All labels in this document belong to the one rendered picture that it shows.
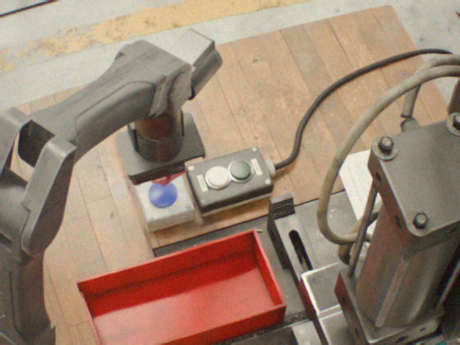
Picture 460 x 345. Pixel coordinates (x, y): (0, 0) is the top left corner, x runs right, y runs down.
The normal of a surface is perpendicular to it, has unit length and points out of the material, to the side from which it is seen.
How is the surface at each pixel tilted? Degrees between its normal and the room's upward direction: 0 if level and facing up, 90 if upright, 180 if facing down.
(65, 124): 26
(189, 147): 1
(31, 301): 89
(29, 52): 0
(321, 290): 0
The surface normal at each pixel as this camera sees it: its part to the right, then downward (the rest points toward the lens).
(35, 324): 0.82, 0.39
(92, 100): 0.26, -0.76
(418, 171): 0.01, -0.50
